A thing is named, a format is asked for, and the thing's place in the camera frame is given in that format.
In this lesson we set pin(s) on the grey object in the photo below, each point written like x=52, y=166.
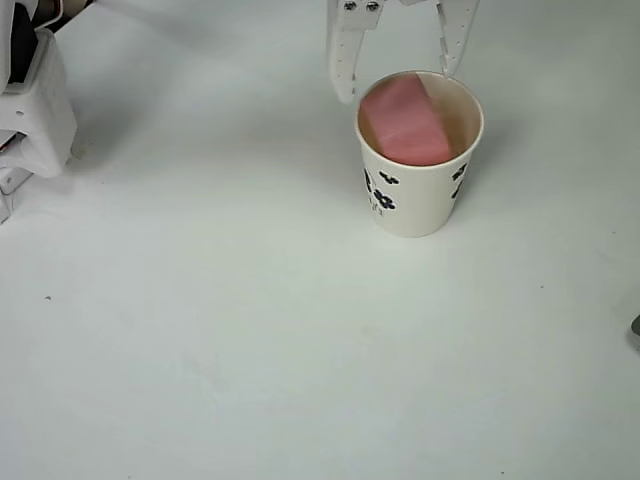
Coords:
x=635, y=332

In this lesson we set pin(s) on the pink block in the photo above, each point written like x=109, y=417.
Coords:
x=405, y=122

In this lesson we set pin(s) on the white paper cup blue print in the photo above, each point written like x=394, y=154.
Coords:
x=425, y=205

